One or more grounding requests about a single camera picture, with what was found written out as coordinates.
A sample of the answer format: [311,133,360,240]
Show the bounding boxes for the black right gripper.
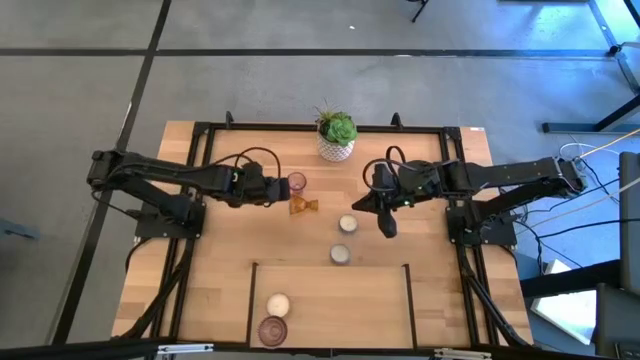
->
[351,160,444,240]

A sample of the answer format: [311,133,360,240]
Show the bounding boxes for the grey floor object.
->
[0,217,41,241]

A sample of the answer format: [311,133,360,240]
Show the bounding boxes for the small purple glass candle holder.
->
[287,171,308,196]

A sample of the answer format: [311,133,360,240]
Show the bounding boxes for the beige cable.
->
[514,175,640,236]

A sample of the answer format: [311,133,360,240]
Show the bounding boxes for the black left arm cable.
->
[209,145,283,181]

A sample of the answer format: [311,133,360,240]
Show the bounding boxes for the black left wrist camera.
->
[242,161,266,188]

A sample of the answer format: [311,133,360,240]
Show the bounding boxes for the silver metal bracket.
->
[433,347,494,360]
[156,342,215,357]

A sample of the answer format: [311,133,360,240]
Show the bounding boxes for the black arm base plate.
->
[446,197,519,247]
[133,199,207,240]

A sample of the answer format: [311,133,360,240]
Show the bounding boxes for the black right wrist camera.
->
[370,162,397,195]

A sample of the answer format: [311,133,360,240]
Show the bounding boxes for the black front frame beam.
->
[0,337,640,360]

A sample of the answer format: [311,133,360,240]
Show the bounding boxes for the black stand leg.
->
[407,0,431,24]

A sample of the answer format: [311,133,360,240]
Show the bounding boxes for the white panel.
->
[529,259,599,346]

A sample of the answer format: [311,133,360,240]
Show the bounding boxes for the black cable sleeve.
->
[119,237,196,341]
[457,244,531,349]

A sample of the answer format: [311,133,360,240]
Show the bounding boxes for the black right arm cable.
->
[362,144,407,194]

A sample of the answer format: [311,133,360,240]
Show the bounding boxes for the yellow cable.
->
[579,127,640,159]

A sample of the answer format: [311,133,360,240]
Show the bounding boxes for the grey upright panel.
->
[618,151,640,296]

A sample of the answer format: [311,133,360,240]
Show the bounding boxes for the black bar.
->
[519,258,621,300]

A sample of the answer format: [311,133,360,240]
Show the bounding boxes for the succulent in white pot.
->
[313,98,359,164]

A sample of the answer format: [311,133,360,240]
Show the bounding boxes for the black aluminium table frame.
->
[149,110,501,350]

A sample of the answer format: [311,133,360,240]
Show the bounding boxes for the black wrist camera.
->
[242,161,266,188]
[370,162,397,195]

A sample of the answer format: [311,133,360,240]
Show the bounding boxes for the black desk frame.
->
[542,0,640,135]

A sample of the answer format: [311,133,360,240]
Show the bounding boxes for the amber ribbed glass candle holder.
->
[288,195,319,216]

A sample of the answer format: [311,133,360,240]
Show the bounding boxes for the white coiled cable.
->
[558,141,601,162]

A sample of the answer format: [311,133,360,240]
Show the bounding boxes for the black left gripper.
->
[224,174,293,209]

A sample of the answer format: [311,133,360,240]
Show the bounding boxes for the black floor cable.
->
[514,159,640,242]

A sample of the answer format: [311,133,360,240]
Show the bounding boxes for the grey box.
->
[594,283,640,359]

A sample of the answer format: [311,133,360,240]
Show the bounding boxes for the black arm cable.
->
[362,144,407,194]
[209,145,283,181]

